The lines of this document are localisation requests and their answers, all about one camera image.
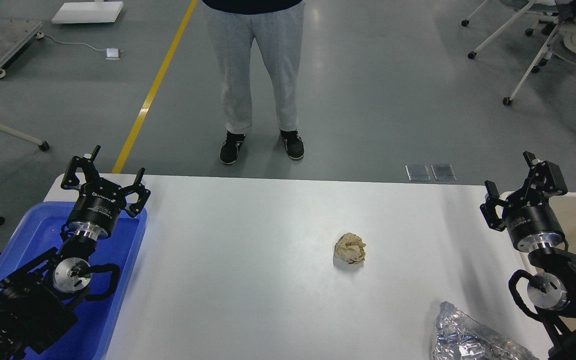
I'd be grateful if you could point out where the white power adapter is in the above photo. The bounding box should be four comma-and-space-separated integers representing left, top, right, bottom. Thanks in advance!
105, 48, 122, 60

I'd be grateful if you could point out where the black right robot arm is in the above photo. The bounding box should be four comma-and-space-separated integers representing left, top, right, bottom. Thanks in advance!
479, 151, 576, 360

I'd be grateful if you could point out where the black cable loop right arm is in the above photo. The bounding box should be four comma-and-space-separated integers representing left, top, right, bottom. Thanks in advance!
508, 269, 542, 322

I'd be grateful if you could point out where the right metal floor plate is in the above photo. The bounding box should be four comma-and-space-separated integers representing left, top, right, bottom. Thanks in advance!
430, 164, 457, 182

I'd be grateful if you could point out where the metal floor plate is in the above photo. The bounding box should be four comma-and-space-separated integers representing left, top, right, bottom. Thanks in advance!
405, 164, 431, 182
430, 164, 457, 182

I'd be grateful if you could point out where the left black shoe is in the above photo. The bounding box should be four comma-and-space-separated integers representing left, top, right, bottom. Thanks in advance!
219, 131, 246, 166

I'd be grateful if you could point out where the crumpled brown paper ball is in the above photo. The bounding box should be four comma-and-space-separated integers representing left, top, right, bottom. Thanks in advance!
334, 232, 367, 265

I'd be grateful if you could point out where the black shoe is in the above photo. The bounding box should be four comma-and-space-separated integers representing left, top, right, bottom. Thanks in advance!
279, 130, 305, 161
219, 131, 246, 166

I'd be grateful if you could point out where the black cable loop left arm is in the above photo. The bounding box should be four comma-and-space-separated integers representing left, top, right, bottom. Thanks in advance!
72, 263, 121, 302

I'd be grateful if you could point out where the white office chair far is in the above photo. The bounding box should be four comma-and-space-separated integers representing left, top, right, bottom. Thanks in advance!
467, 0, 558, 60

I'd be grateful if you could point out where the blue plastic bin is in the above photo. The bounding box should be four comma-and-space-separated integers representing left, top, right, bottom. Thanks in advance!
0, 201, 149, 360

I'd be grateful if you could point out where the silver foil bag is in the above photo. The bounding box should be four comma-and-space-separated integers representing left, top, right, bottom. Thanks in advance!
430, 301, 537, 360

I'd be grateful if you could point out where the white floor cable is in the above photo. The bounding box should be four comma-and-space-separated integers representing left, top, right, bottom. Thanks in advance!
35, 32, 109, 53

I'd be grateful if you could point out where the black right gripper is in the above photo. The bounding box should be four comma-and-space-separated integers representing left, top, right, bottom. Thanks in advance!
479, 151, 569, 253

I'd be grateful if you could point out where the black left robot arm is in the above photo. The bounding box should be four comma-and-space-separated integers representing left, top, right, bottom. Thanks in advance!
0, 145, 151, 360

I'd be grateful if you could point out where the right black shoe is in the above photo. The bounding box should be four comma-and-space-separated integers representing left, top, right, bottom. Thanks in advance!
279, 130, 305, 161

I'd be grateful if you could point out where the grey wheeled cart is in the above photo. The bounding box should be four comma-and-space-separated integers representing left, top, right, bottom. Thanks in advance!
0, 0, 44, 80

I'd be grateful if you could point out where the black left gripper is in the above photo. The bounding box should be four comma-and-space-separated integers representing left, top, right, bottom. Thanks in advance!
61, 145, 151, 239

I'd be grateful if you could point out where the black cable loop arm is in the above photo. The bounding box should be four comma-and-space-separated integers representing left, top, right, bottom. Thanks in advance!
72, 263, 121, 302
508, 269, 542, 322

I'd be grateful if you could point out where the person in grey trousers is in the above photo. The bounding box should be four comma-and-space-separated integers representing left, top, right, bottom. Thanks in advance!
201, 0, 307, 166

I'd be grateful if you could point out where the white flat board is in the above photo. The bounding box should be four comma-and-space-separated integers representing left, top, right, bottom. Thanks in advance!
51, 0, 124, 24

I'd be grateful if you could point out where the left metal floor plate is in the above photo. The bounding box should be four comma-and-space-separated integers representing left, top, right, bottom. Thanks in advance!
405, 164, 431, 182

